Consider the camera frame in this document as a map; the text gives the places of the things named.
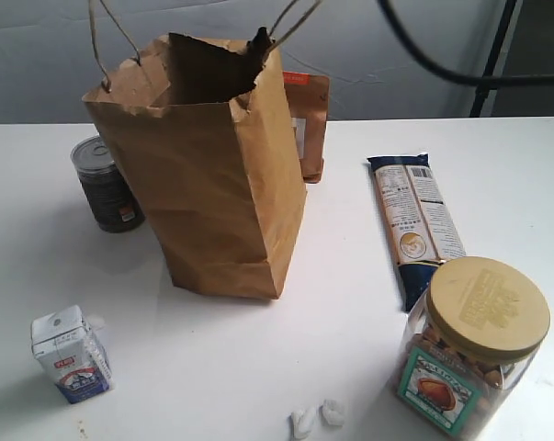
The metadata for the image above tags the brown stand-up pouch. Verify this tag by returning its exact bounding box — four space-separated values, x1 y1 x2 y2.
283 71 330 184

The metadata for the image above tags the brown paper bag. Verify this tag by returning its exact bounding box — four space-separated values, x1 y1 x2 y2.
83 27 307 300

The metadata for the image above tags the white backdrop cloth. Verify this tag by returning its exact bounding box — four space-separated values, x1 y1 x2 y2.
0 1 503 123

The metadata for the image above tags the black cable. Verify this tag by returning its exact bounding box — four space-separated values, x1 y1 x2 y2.
375 0 554 86

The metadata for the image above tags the almond jar with tan lid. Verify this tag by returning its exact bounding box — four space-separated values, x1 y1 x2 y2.
390 256 551 440

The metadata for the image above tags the blue spaghetti pasta package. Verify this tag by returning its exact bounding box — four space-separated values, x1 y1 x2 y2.
367 153 466 312

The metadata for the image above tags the small white blue milk carton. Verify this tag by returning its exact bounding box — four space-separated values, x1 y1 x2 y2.
30 305 113 404

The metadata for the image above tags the crumpled white paper piece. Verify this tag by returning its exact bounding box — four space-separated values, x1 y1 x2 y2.
321 399 345 427
289 406 318 440

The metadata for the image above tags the black tripod stand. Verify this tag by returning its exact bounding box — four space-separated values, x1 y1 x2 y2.
469 0 517 118

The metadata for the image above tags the dark tin can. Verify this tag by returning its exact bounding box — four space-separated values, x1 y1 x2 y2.
71 136 145 233

